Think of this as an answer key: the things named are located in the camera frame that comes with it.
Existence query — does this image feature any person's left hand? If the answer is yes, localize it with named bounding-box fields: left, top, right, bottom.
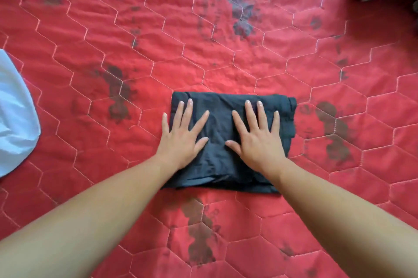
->
left=156, top=98, right=210, bottom=170

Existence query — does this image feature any person's right hand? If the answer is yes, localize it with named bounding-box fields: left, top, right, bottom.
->
left=225, top=100, right=288, bottom=174

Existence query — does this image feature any black long-sleeve shirt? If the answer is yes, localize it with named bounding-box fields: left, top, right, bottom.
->
left=162, top=91, right=298, bottom=194

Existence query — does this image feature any white button shirt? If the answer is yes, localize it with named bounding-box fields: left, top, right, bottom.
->
left=0, top=49, right=41, bottom=178

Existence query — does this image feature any person's right forearm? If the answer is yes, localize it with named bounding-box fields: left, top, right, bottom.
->
left=271, top=160, right=418, bottom=278

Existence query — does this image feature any person's left forearm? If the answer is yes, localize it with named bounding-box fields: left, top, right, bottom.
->
left=0, top=155, right=179, bottom=278

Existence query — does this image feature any red quilted mattress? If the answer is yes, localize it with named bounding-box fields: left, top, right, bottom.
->
left=0, top=0, right=418, bottom=278

